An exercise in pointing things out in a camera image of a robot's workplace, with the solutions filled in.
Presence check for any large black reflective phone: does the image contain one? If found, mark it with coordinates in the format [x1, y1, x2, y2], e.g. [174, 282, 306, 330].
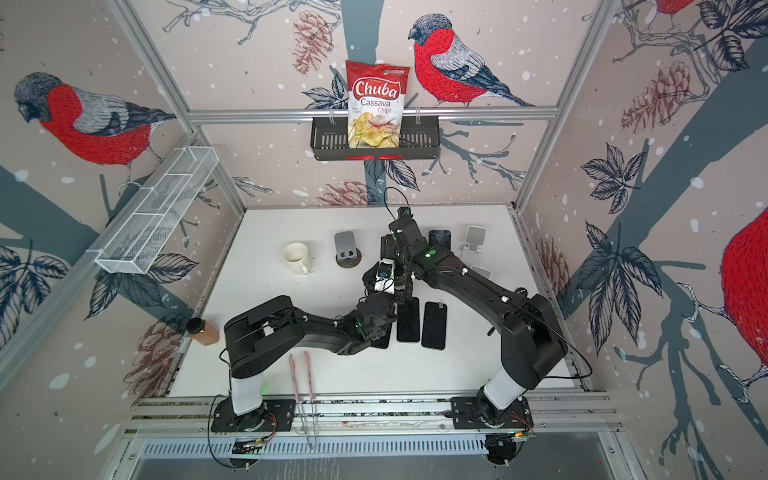
[371, 326, 392, 350]

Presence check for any purple-edged black phone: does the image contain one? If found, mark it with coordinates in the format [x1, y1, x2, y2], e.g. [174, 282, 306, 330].
[380, 235, 398, 262]

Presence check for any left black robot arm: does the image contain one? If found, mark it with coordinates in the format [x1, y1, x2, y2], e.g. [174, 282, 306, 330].
[224, 263, 413, 416]

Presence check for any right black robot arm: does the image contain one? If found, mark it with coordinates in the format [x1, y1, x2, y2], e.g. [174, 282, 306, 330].
[389, 207, 568, 414]

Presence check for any tall black phone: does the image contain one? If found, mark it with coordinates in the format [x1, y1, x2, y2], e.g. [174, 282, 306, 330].
[428, 229, 452, 250]

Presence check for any white ceramic mug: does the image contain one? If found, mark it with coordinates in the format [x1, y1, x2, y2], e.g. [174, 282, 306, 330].
[282, 242, 312, 276]

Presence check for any right pink chopstick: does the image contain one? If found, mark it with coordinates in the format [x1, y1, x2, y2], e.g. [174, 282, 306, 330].
[304, 351, 318, 450]

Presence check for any pink chopstick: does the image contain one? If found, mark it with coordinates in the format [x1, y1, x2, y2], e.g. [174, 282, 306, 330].
[289, 354, 309, 440]
[304, 351, 318, 450]

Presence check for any left pink chopstick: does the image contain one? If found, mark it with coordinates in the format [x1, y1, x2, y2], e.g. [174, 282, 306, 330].
[289, 354, 309, 440]

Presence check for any Chuba cassava chips bag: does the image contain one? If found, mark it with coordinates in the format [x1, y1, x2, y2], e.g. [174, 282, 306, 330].
[346, 61, 410, 148]

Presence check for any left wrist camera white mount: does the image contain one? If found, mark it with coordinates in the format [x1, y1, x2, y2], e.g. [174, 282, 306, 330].
[374, 259, 395, 295]

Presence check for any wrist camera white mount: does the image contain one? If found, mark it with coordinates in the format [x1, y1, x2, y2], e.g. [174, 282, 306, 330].
[397, 206, 413, 221]
[374, 259, 395, 295]

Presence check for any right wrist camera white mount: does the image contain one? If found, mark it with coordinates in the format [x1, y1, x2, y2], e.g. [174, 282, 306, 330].
[397, 206, 413, 221]

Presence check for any black wire wall basket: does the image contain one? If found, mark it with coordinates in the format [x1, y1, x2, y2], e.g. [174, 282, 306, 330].
[310, 116, 441, 161]

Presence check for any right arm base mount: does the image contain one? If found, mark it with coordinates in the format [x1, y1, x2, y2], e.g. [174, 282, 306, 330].
[443, 397, 533, 431]

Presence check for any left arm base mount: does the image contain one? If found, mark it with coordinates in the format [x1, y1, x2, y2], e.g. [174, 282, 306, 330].
[210, 398, 296, 433]

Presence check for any aluminium front rail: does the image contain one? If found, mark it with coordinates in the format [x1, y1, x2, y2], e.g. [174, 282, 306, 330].
[124, 388, 624, 436]

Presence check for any white wire mesh shelf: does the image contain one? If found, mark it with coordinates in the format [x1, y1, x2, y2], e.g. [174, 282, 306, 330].
[95, 146, 219, 274]

